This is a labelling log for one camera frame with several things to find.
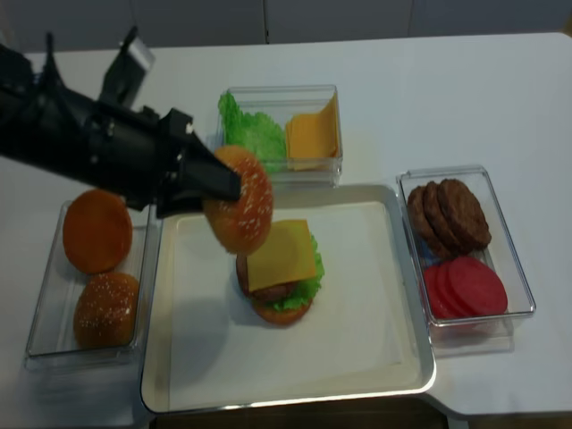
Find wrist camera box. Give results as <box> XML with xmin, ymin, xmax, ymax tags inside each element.
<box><xmin>99</xmin><ymin>26</ymin><xmax>156</xmax><ymax>108</ymax></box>

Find clear lettuce cheese container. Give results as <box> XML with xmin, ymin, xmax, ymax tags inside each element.
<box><xmin>211</xmin><ymin>85</ymin><xmax>343</xmax><ymax>187</ymax></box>

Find right brown patty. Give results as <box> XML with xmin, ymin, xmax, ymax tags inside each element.
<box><xmin>437</xmin><ymin>179</ymin><xmax>492</xmax><ymax>251</ymax></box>

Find bottom bun on tray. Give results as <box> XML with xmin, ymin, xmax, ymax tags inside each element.
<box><xmin>251</xmin><ymin>299</ymin><xmax>313</xmax><ymax>327</ymax></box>

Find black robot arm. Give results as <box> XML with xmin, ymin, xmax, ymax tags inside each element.
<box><xmin>1</xmin><ymin>28</ymin><xmax>240</xmax><ymax>218</ymax></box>

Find middle brown patty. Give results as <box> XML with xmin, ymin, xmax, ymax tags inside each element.
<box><xmin>423</xmin><ymin>181</ymin><xmax>470</xmax><ymax>255</ymax></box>

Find right tomato slice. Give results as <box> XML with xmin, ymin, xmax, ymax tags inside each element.
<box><xmin>447</xmin><ymin>257</ymin><xmax>508</xmax><ymax>316</ymax></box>

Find burger patty on tray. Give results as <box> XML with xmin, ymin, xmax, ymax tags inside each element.
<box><xmin>236</xmin><ymin>256</ymin><xmax>298</xmax><ymax>302</ymax></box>

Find left tomato slice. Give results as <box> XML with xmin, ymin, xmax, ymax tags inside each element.
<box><xmin>424</xmin><ymin>266</ymin><xmax>452</xmax><ymax>319</ymax></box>

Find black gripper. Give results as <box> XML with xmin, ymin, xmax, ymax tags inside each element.
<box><xmin>87</xmin><ymin>101</ymin><xmax>241</xmax><ymax>219</ymax></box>

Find white metal tray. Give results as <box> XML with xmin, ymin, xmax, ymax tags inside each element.
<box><xmin>140</xmin><ymin>185</ymin><xmax>435</xmax><ymax>414</ymax></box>

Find middle tomato slice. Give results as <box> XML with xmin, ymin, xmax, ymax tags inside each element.
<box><xmin>436</xmin><ymin>261</ymin><xmax>470</xmax><ymax>318</ymax></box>

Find left brown patty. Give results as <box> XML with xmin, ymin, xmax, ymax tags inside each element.
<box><xmin>407</xmin><ymin>186</ymin><xmax>450</xmax><ymax>259</ymax></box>

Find cheese slice on burger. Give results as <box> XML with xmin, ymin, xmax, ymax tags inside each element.
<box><xmin>247</xmin><ymin>219</ymin><xmax>316</xmax><ymax>292</ymax></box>

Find clear bun container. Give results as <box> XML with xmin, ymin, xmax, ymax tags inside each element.
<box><xmin>24</xmin><ymin>200</ymin><xmax>163</xmax><ymax>372</ymax></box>

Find smooth orange bun half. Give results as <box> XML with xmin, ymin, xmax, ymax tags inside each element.
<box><xmin>63</xmin><ymin>189</ymin><xmax>132</xmax><ymax>274</ymax></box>

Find clear patty tomato container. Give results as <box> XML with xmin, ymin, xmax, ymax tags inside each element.
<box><xmin>396</xmin><ymin>165</ymin><xmax>536</xmax><ymax>349</ymax></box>

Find brown patty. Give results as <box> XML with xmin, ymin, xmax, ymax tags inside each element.
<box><xmin>423</xmin><ymin>181</ymin><xmax>470</xmax><ymax>255</ymax></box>
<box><xmin>407</xmin><ymin>186</ymin><xmax>450</xmax><ymax>259</ymax></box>
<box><xmin>437</xmin><ymin>179</ymin><xmax>492</xmax><ymax>251</ymax></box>

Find sesame bun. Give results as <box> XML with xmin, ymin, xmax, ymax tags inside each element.
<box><xmin>73</xmin><ymin>272</ymin><xmax>139</xmax><ymax>349</ymax></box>
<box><xmin>203</xmin><ymin>145</ymin><xmax>273</xmax><ymax>256</ymax></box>

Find white paper liner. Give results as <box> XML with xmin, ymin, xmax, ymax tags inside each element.
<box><xmin>171</xmin><ymin>203</ymin><xmax>400</xmax><ymax>408</ymax></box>

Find sesame top bun front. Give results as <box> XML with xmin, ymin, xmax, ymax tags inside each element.
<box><xmin>73</xmin><ymin>272</ymin><xmax>139</xmax><ymax>349</ymax></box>

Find tomato slice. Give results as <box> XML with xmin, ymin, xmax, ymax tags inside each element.
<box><xmin>424</xmin><ymin>266</ymin><xmax>452</xmax><ymax>319</ymax></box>
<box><xmin>436</xmin><ymin>261</ymin><xmax>470</xmax><ymax>318</ymax></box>
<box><xmin>447</xmin><ymin>257</ymin><xmax>508</xmax><ymax>316</ymax></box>

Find lettuce leaf on burger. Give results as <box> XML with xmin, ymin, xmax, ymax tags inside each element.
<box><xmin>267</xmin><ymin>234</ymin><xmax>325</xmax><ymax>312</ymax></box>

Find stack of cheese slices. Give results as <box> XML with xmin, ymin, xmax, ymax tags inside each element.
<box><xmin>285</xmin><ymin>94</ymin><xmax>340</xmax><ymax>172</ymax></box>

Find green lettuce pile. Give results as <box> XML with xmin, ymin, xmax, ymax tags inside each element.
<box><xmin>218</xmin><ymin>91</ymin><xmax>287</xmax><ymax>173</ymax></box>

